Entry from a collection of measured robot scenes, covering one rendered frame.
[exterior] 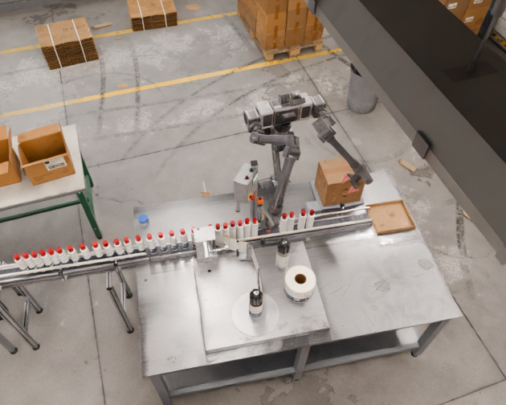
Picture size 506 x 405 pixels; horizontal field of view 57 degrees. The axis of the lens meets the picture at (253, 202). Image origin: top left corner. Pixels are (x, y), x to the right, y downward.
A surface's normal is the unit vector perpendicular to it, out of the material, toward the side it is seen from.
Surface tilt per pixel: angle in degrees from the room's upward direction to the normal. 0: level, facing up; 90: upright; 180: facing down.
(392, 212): 0
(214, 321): 0
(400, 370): 0
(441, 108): 56
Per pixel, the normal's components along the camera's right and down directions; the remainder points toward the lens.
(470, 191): -0.77, -0.15
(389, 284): 0.01, -0.62
